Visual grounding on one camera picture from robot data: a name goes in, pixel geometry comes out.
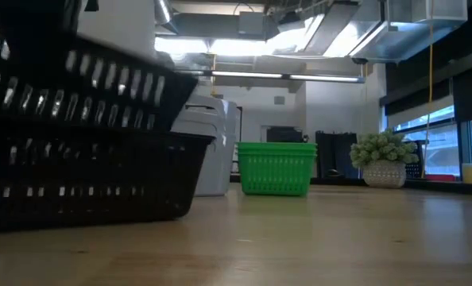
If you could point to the black plastic slotted basket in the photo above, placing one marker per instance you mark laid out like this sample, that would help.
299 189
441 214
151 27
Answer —
113 103
101 178

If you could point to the green plastic slotted basket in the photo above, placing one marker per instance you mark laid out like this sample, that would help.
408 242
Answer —
277 145
277 175

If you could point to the ceiling tube light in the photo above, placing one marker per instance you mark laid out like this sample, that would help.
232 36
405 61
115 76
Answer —
246 74
325 78

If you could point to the black tall cabinet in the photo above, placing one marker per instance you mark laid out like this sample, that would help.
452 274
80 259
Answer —
335 155

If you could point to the green potted plant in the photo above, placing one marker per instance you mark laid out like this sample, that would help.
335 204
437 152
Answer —
383 159

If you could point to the black mesh chair back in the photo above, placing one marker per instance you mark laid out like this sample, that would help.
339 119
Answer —
416 167

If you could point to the red box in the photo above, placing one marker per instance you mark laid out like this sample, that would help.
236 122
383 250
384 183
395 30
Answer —
440 178

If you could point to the yellow cup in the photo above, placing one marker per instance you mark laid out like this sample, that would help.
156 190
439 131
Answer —
471 174

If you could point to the round silver ceiling duct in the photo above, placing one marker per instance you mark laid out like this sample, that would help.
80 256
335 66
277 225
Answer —
164 14

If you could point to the grey rectangular ceiling duct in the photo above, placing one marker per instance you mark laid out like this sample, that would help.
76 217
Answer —
220 25

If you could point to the grey wall vent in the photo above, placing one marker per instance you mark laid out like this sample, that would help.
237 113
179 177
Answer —
279 100

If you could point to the black screen by wall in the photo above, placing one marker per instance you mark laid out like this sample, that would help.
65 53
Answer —
283 135

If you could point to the large silver ceiling duct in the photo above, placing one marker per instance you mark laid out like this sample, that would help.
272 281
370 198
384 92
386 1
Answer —
399 39

